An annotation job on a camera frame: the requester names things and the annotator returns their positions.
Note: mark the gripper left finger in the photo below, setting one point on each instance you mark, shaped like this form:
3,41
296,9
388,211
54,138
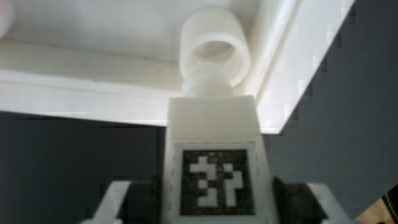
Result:
129,202

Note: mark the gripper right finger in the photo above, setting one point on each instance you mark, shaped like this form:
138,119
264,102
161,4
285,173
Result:
308,205

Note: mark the white table leg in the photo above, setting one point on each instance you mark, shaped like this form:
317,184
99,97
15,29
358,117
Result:
218,181

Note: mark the white square tabletop tray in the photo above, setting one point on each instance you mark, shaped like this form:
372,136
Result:
90,55

